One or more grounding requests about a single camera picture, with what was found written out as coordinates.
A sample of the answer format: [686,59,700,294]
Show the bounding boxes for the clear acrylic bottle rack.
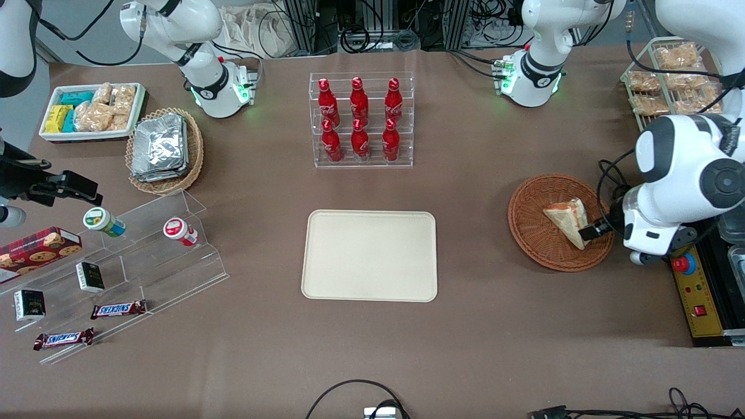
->
[308,71,416,169]

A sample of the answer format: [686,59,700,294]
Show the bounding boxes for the green lid cup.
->
[83,207,127,238]

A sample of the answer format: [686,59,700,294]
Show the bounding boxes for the red cookie box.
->
[0,226,83,285]

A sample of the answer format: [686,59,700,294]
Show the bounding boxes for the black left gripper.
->
[579,201,629,242]

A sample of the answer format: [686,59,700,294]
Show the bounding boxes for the beige canvas bag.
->
[220,3,304,59]

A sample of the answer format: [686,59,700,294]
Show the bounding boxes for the clear plastic container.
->
[718,213,745,287]

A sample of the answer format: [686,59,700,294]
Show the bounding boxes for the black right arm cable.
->
[34,0,147,67]

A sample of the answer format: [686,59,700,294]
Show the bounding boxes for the triangle sandwich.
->
[542,198,590,251]

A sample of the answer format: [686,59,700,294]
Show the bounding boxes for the black cable with plug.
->
[528,386,745,419]

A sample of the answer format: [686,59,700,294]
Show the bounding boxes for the clear acrylic step shelf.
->
[0,189,230,365]

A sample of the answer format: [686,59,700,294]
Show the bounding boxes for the black looped cable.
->
[304,379,411,419]

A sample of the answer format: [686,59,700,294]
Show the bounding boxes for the yellow snack package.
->
[45,105,74,134]

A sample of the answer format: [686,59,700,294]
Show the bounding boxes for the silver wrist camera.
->
[0,205,27,229]
[630,249,665,267]

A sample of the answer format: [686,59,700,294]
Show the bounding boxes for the red lid cup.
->
[162,216,199,247]

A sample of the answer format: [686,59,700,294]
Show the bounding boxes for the white wire rack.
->
[620,36,729,132]

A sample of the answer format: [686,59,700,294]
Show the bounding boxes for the small black box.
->
[13,289,47,322]
[76,261,106,294]

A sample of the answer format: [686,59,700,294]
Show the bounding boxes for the red cola bottle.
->
[350,77,370,124]
[321,119,344,164]
[350,119,371,163]
[384,77,404,122]
[382,118,402,163]
[318,78,340,126]

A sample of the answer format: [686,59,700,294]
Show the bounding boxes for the yellow emergency stop box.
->
[668,244,726,340]

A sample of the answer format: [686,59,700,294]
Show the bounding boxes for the black coiled cable bundle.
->
[339,22,421,54]

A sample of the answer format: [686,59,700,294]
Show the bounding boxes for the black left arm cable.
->
[595,17,745,235]

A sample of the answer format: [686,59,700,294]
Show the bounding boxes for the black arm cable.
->
[595,17,745,235]
[34,0,147,67]

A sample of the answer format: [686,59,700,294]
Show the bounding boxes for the aluminium frame post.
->
[284,0,320,54]
[444,0,471,51]

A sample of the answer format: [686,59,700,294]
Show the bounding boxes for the brown snickers bar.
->
[33,327,95,351]
[90,299,148,321]

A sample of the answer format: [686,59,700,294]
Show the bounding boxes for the white snack bin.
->
[38,83,147,144]

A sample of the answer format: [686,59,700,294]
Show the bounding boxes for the light tan wicker basket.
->
[125,107,205,196]

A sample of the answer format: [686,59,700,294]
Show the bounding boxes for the brown wicker basket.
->
[508,173,615,273]

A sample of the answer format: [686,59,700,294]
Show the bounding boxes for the silver foil packet stack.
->
[131,113,190,183]

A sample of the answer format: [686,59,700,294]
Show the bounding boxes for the cream plastic tray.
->
[301,209,438,303]

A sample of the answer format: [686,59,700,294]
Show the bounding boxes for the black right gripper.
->
[0,141,104,207]

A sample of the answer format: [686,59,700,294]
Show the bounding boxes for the bagged brown pastry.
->
[654,42,703,71]
[672,85,723,115]
[664,72,709,91]
[630,94,671,116]
[627,70,662,94]

